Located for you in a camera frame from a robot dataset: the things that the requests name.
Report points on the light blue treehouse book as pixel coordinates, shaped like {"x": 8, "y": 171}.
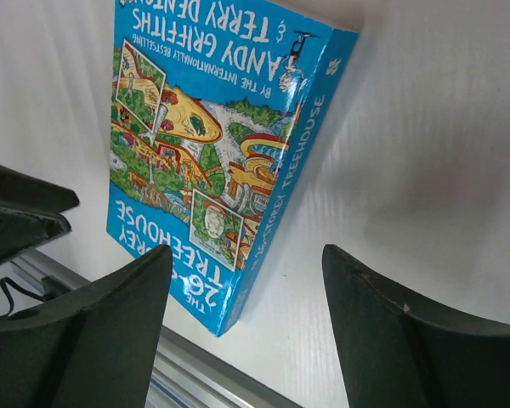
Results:
{"x": 215, "y": 107}

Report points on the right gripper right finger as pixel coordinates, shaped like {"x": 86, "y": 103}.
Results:
{"x": 398, "y": 348}

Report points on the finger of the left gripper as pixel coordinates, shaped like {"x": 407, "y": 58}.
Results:
{"x": 34, "y": 193}
{"x": 22, "y": 229}

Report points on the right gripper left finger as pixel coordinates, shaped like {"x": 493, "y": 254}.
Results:
{"x": 92, "y": 347}

